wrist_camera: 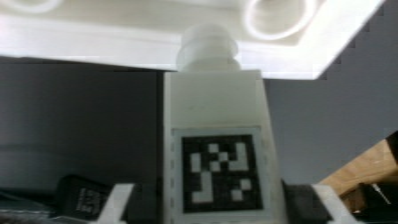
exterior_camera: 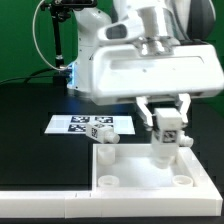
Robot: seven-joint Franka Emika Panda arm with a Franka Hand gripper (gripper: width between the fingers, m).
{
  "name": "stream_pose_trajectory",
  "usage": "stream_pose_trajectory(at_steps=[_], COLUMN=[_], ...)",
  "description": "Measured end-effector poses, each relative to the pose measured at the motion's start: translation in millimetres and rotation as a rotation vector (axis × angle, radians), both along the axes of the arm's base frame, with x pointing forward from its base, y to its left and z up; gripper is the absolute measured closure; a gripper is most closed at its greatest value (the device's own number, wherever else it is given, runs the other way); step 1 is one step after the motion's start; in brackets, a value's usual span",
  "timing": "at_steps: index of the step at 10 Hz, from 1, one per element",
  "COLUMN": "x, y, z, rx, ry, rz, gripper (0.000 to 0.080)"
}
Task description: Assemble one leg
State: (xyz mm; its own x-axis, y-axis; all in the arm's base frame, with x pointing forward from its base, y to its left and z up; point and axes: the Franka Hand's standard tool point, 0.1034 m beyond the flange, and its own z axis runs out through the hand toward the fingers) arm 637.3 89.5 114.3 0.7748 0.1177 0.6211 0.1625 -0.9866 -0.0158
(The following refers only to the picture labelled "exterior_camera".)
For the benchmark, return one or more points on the white marker sheet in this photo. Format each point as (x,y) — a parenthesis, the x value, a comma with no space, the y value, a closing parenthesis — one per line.
(75,124)

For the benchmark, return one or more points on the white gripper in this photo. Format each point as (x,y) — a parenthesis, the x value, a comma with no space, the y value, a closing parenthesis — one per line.
(121,75)

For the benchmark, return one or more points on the white square tabletop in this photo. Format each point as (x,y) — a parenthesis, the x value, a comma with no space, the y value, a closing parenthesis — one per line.
(133,170)

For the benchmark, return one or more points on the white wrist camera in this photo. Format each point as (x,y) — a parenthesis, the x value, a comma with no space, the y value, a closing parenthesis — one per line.
(121,32)

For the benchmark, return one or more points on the white L-shaped obstacle fence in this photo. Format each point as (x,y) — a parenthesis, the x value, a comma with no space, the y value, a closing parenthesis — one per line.
(90,203)

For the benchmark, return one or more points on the black camera stand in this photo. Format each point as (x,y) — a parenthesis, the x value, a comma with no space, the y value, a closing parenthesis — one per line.
(60,11)

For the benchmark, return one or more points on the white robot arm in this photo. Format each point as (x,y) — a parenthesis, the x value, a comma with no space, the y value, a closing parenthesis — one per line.
(165,23)

